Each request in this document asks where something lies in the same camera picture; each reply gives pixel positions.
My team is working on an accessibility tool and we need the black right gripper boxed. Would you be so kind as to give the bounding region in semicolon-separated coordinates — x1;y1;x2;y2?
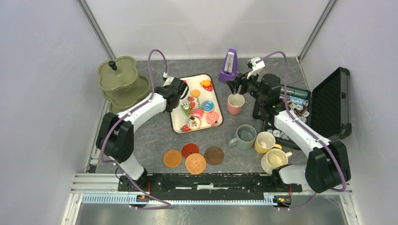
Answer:
226;68;267;105

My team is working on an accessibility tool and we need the blue frosted donut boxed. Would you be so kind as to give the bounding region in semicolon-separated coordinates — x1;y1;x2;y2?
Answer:
201;100;215;113

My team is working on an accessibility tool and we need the dark brown round coaster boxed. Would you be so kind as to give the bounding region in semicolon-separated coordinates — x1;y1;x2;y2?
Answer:
204;146;224;165

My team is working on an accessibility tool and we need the purple metronome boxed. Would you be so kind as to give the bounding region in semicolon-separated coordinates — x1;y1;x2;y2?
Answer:
218;48;238;83

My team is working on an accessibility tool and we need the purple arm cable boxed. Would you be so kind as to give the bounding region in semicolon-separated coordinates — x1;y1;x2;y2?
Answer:
257;50;347;212
99;49;172;211

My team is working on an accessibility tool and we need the grey ceramic mug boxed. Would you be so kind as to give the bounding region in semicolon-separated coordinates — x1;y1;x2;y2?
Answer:
228;124;257;150

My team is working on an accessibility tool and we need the pink ceramic mug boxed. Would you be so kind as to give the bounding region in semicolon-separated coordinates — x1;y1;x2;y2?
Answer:
227;94;245;115

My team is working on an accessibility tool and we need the white chocolate drizzle donut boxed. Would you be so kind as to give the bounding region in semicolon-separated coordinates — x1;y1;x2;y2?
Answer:
187;116;201;130

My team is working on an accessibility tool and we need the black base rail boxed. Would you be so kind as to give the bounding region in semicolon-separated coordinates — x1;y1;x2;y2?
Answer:
117;172;303;201

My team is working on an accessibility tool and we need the yellow ceramic mug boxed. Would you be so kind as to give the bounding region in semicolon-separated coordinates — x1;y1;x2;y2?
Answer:
254;131;282;154

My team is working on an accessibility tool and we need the green white cake slice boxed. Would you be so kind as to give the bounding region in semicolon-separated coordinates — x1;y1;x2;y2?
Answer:
181;102;191;116

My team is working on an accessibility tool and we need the pink cake slice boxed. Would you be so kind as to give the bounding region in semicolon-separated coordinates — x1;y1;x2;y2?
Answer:
190;108;204;119

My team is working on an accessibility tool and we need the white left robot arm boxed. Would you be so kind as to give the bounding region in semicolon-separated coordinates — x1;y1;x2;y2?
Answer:
96;77;189;191

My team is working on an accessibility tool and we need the green tiered dessert stand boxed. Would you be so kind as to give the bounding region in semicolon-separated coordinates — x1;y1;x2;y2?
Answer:
97;56;152;114

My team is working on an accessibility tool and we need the woven round coaster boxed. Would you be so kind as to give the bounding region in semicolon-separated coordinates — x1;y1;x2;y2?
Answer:
185;153;207;175

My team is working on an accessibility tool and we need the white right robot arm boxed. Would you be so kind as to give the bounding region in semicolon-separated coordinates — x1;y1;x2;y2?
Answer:
226;74;351;194

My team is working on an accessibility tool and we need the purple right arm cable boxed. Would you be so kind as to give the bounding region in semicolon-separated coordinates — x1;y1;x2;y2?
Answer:
257;50;347;212

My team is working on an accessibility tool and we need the round orange biscuit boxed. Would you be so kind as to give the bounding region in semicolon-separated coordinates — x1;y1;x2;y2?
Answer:
191;90;200;98

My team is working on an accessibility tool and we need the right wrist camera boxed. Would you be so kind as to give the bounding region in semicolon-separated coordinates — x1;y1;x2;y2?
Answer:
247;56;265;79

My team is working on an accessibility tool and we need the strawberry print serving tray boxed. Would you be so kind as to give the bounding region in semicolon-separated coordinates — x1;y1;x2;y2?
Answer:
170;74;223;134

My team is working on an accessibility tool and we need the light brown round coaster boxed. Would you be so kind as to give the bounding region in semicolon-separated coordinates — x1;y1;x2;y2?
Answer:
163;149;183;168

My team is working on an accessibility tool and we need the cream ceramic mug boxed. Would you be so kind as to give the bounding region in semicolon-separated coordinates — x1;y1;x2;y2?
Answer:
261;149;293;174

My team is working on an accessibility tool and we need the red round coaster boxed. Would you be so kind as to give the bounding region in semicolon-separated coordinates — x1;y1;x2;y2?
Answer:
181;143;199;158

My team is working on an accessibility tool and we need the open black case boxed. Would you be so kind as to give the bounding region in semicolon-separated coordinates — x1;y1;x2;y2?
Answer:
277;67;352;142

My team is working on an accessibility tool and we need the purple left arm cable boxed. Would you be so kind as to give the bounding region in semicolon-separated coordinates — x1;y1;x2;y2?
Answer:
99;49;172;211

